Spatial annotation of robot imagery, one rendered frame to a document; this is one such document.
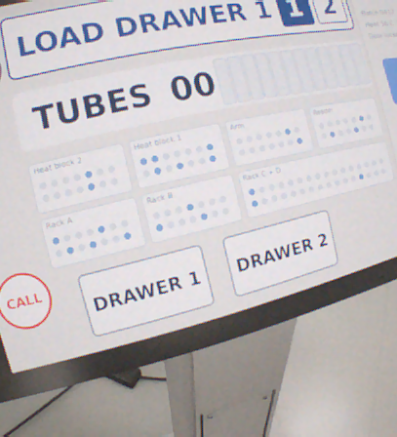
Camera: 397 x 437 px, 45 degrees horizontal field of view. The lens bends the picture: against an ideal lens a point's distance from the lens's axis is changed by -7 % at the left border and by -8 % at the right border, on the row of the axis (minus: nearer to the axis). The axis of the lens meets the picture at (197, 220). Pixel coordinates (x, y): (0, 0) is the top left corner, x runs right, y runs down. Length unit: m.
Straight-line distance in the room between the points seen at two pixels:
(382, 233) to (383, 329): 1.25
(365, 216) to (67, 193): 0.24
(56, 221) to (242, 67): 0.19
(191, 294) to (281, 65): 0.20
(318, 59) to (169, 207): 0.18
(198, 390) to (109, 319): 0.32
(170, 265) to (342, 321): 1.33
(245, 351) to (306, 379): 0.89
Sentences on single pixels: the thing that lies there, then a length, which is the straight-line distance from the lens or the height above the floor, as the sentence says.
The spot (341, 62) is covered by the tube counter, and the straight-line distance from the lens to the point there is 0.45.
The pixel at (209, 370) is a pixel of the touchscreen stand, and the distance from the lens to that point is 0.64.
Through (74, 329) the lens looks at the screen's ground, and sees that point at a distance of 0.37.
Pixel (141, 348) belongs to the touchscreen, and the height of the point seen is 0.97.
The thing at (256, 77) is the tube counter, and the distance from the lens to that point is 0.41.
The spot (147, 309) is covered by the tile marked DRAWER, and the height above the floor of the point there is 0.99.
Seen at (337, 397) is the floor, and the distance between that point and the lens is 1.50.
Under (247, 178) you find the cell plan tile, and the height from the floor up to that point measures 1.05.
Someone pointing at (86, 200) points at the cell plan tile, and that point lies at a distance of 0.36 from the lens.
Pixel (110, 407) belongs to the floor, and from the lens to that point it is 1.47.
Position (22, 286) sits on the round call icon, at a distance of 0.36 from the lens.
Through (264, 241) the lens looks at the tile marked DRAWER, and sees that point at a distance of 0.39.
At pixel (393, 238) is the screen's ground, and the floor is 0.99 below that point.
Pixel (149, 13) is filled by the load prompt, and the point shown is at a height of 1.16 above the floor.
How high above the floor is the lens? 1.28
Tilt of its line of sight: 41 degrees down
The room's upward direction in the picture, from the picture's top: 1 degrees counter-clockwise
